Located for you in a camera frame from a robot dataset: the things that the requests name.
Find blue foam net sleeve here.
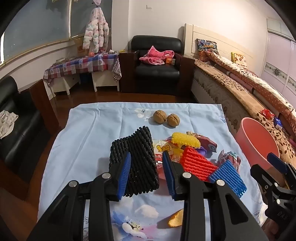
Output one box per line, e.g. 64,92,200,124
208,160,247,198

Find red teal wrapper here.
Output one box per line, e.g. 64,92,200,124
216,150,241,173

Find maroon snack wrapper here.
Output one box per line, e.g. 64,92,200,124
186,131,217,153

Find red foam net sleeve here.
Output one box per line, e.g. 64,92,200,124
180,147,218,181

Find purple wrapper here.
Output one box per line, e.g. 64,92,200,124
195,146,207,157

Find black foam net sleeve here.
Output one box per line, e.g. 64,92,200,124
109,126,159,197

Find clear red snack wrapper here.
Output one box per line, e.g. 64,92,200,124
152,139,183,168

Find yellow foam net sleeve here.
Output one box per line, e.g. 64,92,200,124
171,132,201,149

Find pink plastic bucket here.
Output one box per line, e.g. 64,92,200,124
235,118,280,170

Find blue tissue pack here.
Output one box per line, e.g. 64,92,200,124
273,117,283,130

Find red snack bag on bed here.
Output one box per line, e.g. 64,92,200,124
260,109,274,120

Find polka dot floral quilt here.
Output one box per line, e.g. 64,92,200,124
206,51,295,135

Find light blue floral cloth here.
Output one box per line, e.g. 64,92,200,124
36,101,269,241

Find white wardrobe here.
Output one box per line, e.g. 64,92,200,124
261,19,295,105

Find bed with brown blanket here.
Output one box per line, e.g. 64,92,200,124
183,24,295,165

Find black sofa at left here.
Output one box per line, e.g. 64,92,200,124
1,76,59,200

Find yellow floral pillow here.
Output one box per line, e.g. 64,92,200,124
231,52,248,69

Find right walnut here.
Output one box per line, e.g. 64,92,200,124
166,113,180,128

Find walnut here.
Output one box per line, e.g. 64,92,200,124
153,110,167,124
166,113,180,128

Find white cloth on sofa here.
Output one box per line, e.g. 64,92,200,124
0,110,19,139

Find left walnut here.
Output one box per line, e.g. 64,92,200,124
153,110,167,124

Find colourful patterned pillow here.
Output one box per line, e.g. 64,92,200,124
196,38,219,62

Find white side table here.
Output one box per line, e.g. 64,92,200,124
49,70,119,96

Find orange box on armchair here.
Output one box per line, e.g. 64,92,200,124
166,58,176,65

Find black leather armchair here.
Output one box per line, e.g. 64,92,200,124
119,35,195,96

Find pink garment on armchair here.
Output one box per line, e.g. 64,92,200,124
139,46,175,65

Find plaid tablecloth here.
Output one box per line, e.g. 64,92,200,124
43,53,122,85

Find pink puffer jacket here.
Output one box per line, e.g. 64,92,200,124
82,7,109,53

